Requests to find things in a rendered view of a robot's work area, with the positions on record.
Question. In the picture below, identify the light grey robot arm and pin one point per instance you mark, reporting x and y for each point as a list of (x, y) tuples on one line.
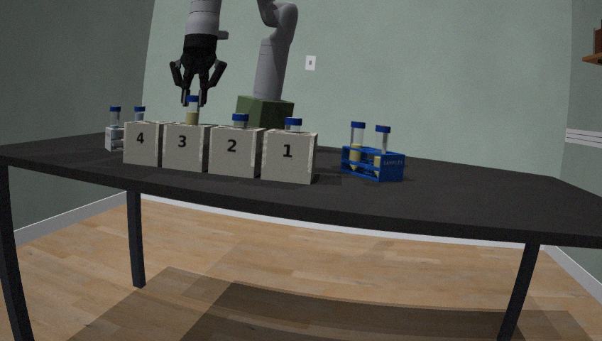
[(273, 55)]

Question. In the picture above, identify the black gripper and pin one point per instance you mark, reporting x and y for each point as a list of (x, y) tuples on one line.
[(199, 55)]

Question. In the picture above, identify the white tube rack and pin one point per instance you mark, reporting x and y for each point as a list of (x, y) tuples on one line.
[(109, 140)]

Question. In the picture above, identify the blue tube rack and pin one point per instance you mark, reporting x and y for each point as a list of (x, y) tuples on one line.
[(391, 164)]

